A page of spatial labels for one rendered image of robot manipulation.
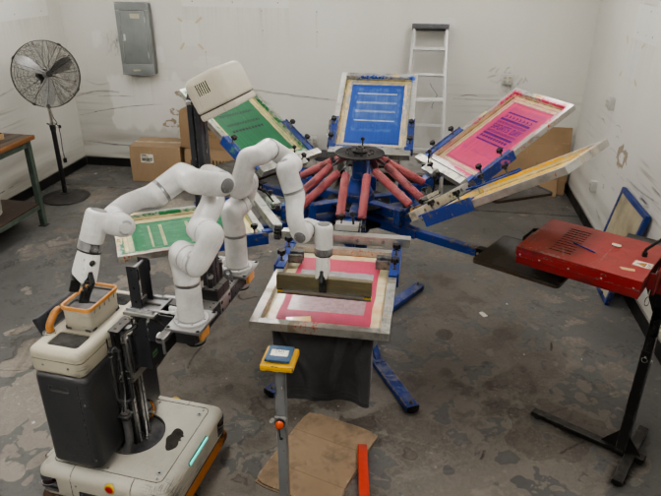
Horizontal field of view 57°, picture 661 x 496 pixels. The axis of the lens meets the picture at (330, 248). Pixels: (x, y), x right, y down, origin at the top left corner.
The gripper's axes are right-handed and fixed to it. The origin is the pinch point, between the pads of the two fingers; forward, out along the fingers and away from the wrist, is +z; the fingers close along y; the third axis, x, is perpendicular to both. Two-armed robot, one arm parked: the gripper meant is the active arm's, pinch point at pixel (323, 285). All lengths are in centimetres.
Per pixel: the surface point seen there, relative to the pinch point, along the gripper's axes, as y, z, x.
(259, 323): 14.8, 12.0, -24.5
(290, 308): -3.6, 14.8, -15.3
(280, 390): 34.0, 29.7, -11.2
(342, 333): 14.8, 12.9, 10.6
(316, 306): -7.1, 14.8, -4.4
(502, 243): -91, 15, 84
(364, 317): -1.7, 14.7, 17.7
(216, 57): -458, -23, -200
